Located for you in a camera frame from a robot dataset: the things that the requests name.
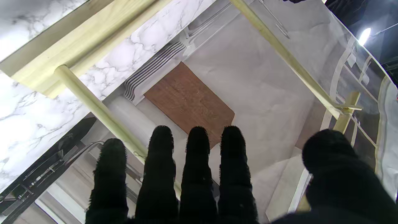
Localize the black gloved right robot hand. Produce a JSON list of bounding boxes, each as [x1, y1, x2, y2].
[[85, 125, 398, 224]]

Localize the wooden hanging rack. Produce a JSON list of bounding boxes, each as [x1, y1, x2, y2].
[[0, 0, 363, 212]]

